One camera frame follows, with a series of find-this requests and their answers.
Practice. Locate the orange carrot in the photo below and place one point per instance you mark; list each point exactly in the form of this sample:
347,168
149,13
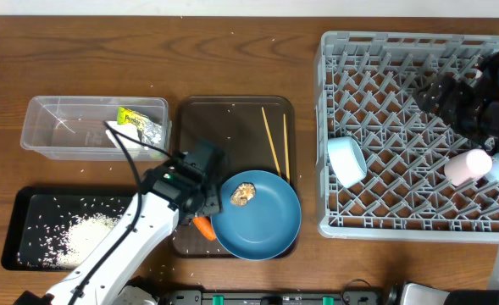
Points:
204,225

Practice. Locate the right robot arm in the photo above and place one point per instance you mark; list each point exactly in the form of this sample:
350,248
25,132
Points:
417,294

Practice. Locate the grey dishwasher rack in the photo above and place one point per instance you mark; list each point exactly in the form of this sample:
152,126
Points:
363,88

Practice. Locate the light blue plastic cup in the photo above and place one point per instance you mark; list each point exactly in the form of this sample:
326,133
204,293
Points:
493,175

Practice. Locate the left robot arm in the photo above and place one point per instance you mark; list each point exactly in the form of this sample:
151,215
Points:
183,187

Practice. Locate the white rice pile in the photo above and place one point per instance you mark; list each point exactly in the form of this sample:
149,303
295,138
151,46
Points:
81,238

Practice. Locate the black bin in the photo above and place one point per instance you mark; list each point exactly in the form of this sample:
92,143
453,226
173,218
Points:
41,214

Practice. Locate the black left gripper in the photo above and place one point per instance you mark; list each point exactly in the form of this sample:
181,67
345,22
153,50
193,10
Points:
209,201

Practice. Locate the wooden chopstick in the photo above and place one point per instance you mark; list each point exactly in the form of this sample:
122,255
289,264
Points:
271,142
286,149

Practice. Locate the blue plate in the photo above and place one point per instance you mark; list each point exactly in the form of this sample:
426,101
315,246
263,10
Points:
264,227

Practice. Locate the white crumpled napkin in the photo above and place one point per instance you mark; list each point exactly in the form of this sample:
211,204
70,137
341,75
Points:
129,130

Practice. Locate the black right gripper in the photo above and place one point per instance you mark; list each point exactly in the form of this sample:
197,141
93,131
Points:
457,90

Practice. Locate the gold foil wrapper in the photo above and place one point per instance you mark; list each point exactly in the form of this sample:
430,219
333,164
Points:
244,193

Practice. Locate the brown serving tray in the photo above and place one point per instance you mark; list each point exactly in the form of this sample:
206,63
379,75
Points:
235,124

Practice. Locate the pink plastic cup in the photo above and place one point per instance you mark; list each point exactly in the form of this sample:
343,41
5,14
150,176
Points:
467,166

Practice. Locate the clear plastic bin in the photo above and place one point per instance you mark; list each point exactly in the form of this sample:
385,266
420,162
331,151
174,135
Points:
72,127

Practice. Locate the yellow snack wrapper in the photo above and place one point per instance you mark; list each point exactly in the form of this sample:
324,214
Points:
148,131

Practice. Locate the light blue rice bowl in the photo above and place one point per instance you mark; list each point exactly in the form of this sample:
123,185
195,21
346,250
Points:
347,160

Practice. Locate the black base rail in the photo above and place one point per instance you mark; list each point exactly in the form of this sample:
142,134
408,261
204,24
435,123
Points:
355,293

